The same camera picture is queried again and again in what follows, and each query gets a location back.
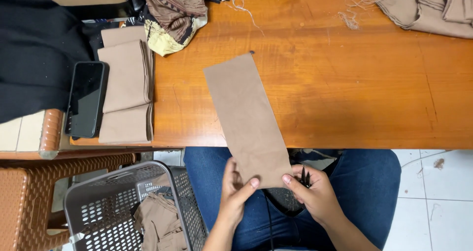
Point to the person's right hand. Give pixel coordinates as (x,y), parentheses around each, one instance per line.
(312,195)

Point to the person's left hand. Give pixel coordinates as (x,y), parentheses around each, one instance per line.
(232,195)

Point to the black thread snips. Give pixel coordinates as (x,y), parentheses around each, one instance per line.
(305,177)

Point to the tan fabric piece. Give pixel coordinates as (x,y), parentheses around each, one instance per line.
(245,121)

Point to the person's blue jeans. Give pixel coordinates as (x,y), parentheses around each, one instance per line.
(354,191)

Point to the tan fabric pieces in basket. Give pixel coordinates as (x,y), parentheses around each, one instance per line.
(160,223)

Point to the grey perforated plastic basket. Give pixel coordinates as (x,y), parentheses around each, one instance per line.
(125,206)

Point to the stack of folded tan fabric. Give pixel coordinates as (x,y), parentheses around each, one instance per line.
(127,88)

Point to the black smartphone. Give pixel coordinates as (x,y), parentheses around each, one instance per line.
(85,99)

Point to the long loose thread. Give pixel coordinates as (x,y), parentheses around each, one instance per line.
(245,10)

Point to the brown patterned cloth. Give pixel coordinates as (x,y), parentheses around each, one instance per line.
(173,16)

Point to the brown plastic rattan chair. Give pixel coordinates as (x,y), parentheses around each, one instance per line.
(40,191)

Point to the tangle of loose threads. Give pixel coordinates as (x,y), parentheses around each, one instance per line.
(356,7)

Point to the heap of tan fabric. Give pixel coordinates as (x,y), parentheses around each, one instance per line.
(432,7)

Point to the black cloth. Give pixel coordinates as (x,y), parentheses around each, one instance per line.
(37,51)

